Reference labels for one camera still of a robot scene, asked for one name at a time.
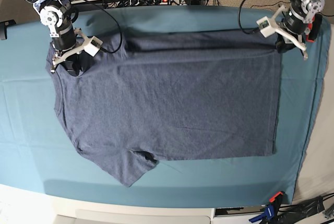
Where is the black clamp left edge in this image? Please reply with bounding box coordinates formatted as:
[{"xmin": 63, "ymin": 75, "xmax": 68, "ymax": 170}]
[{"xmin": 0, "ymin": 19, "xmax": 16, "ymax": 40}]

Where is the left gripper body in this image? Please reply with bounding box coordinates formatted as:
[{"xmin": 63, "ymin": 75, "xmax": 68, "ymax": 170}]
[{"xmin": 271, "ymin": 5, "xmax": 308, "ymax": 60}]

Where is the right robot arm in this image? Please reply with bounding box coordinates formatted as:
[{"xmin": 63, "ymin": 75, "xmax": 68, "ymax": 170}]
[{"xmin": 26, "ymin": 0, "xmax": 99, "ymax": 77}]

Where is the orange black clamp top right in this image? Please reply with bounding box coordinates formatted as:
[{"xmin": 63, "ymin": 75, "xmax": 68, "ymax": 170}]
[{"xmin": 306, "ymin": 14, "xmax": 323, "ymax": 42}]

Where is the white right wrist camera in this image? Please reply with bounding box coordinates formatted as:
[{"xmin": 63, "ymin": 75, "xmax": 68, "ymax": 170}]
[{"xmin": 83, "ymin": 36, "xmax": 103, "ymax": 57}]

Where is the teal table cloth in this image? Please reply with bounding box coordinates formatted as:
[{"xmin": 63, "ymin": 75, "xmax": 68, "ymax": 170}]
[{"xmin": 1, "ymin": 6, "xmax": 331, "ymax": 208}]

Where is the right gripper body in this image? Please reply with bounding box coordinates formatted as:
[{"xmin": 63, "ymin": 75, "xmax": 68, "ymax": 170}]
[{"xmin": 52, "ymin": 28, "xmax": 82, "ymax": 65}]

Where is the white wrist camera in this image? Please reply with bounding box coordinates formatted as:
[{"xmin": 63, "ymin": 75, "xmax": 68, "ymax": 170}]
[
  {"xmin": 256, "ymin": 16, "xmax": 275, "ymax": 38},
  {"xmin": 83, "ymin": 36, "xmax": 103, "ymax": 57}
]

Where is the orange blue clamp bottom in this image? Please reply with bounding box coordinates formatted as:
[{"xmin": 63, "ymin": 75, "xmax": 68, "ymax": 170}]
[{"xmin": 248, "ymin": 191, "xmax": 285, "ymax": 223}]

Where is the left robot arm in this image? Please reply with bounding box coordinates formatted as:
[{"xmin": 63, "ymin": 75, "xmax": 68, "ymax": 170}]
[{"xmin": 269, "ymin": 0, "xmax": 325, "ymax": 60}]

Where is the blue-grey T-shirt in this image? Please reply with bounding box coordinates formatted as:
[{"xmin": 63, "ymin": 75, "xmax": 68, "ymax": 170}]
[{"xmin": 51, "ymin": 30, "xmax": 281, "ymax": 187}]

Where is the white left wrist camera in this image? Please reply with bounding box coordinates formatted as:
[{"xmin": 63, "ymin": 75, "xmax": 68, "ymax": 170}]
[{"xmin": 256, "ymin": 16, "xmax": 275, "ymax": 38}]

